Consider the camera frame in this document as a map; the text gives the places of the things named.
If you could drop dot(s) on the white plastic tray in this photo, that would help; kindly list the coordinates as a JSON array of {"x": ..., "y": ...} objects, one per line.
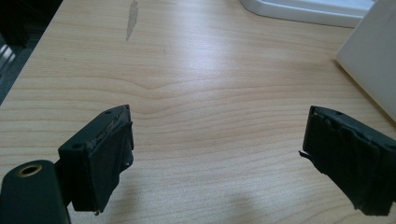
[{"x": 306, "y": 11}]

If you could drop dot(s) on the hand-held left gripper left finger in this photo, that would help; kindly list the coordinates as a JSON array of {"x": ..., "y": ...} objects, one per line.
[{"x": 93, "y": 161}]

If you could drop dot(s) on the white box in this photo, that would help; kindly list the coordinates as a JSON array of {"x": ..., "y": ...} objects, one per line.
[{"x": 372, "y": 59}]

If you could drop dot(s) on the dark metal stand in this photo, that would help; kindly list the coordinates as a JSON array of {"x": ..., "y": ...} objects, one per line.
[{"x": 12, "y": 46}]

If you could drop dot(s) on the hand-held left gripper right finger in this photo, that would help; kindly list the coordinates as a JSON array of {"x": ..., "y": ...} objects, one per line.
[{"x": 348, "y": 155}]

